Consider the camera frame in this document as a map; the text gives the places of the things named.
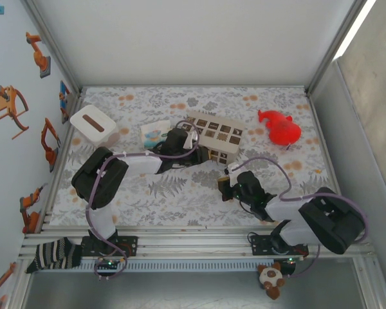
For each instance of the beige box with brown tiles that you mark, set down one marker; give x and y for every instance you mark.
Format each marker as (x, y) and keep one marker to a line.
(222, 128)

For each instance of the soft tissue pack cartoon print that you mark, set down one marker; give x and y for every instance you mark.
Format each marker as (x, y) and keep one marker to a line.
(151, 135)

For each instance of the floral tablecloth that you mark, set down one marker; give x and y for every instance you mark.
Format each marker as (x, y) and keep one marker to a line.
(180, 199)

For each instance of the red whale toy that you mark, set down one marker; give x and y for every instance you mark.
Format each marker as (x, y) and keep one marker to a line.
(283, 130)

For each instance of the brown white plush toy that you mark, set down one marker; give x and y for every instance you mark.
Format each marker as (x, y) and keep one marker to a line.
(270, 275)

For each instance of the white tissue box brown slot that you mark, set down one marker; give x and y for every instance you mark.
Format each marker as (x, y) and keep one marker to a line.
(80, 120)

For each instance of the blue orange track sticker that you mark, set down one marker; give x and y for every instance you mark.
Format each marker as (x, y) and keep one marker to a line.
(64, 99)

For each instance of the black white striped cloth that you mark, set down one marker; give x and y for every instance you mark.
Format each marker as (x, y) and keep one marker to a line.
(51, 254)

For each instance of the orange grey claw sticker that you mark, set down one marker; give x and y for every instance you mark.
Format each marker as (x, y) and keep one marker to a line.
(8, 103)

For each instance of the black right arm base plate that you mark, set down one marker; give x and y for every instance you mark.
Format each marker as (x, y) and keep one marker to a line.
(260, 244)

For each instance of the aluminium frame rail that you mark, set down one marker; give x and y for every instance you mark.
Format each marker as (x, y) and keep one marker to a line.
(193, 244)
(193, 86)
(45, 219)

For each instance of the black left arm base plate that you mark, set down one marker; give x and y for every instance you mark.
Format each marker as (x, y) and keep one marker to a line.
(128, 246)

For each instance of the aluminium frame post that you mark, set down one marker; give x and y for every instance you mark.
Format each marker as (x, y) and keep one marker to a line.
(336, 45)
(54, 45)

